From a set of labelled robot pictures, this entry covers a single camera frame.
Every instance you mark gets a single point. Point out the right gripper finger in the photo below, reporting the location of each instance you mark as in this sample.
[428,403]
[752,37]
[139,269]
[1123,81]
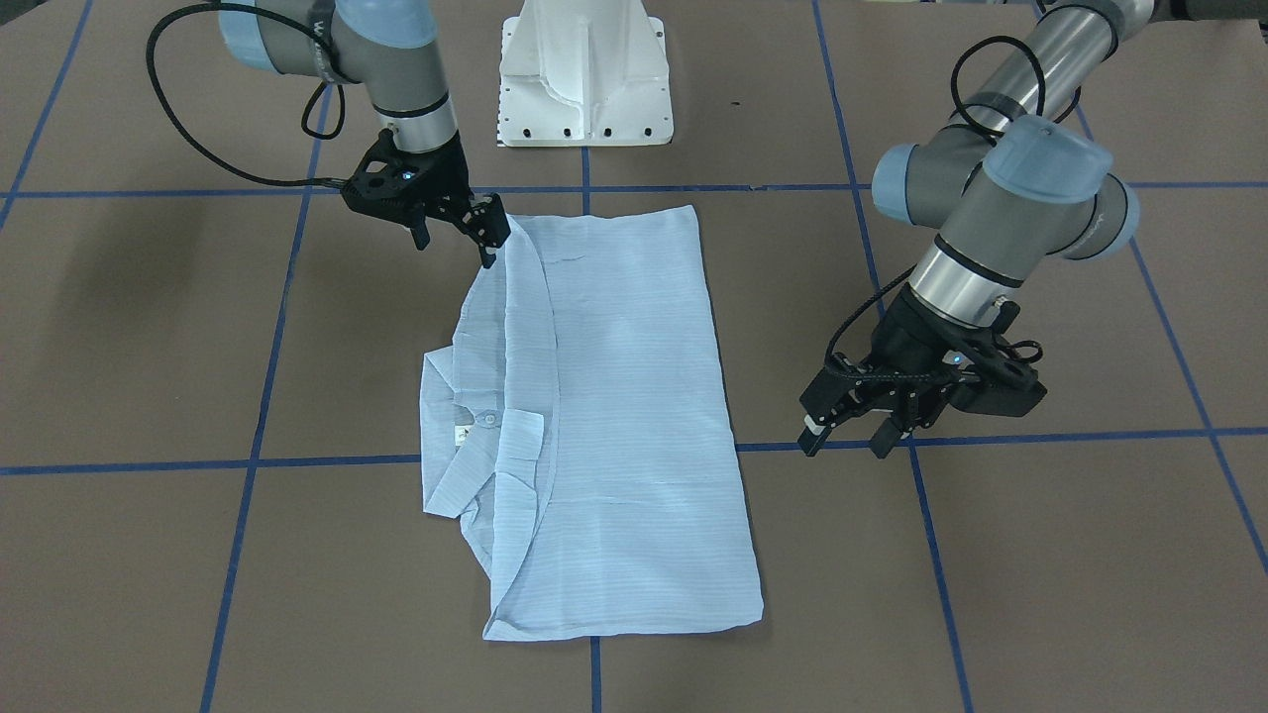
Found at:
[483,220]
[420,236]

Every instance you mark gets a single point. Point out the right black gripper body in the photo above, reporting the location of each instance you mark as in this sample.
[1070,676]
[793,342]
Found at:
[449,176]

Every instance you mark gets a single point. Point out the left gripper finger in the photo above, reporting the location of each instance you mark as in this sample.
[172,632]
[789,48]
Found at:
[890,433]
[818,426]

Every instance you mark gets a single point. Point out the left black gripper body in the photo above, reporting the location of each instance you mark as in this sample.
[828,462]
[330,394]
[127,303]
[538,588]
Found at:
[909,336]

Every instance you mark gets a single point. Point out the light blue striped shirt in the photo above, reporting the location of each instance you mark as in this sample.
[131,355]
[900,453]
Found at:
[576,429]

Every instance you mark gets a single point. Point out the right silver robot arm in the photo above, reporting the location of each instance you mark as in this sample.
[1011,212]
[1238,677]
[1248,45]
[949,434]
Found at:
[389,47]

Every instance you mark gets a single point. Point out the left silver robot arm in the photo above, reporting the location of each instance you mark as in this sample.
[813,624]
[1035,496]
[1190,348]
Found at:
[1003,185]

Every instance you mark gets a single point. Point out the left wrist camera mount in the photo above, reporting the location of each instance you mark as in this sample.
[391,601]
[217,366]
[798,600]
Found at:
[1001,379]

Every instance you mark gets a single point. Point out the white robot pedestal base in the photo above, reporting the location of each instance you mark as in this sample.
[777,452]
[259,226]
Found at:
[584,74]

